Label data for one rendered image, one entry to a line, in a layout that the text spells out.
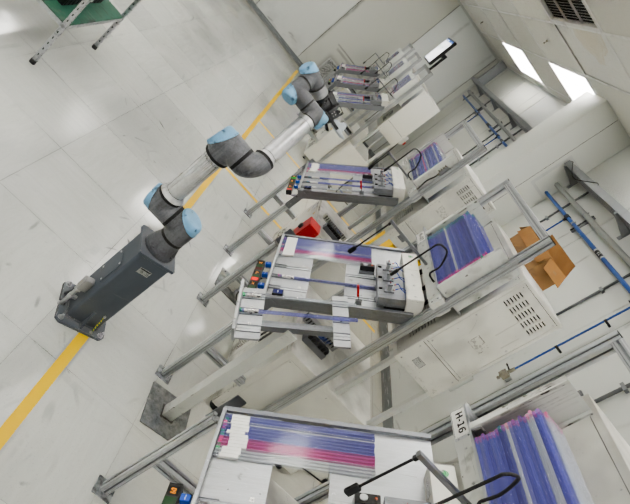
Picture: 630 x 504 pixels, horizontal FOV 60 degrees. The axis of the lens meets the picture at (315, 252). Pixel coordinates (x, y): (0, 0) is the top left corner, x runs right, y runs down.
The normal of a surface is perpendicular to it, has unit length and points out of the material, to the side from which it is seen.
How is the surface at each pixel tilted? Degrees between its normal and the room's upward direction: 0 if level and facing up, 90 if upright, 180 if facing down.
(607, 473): 90
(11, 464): 0
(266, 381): 90
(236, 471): 44
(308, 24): 90
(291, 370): 90
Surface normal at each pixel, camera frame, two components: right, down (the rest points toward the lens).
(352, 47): -0.09, 0.43
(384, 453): 0.10, -0.89
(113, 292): 0.15, 0.67
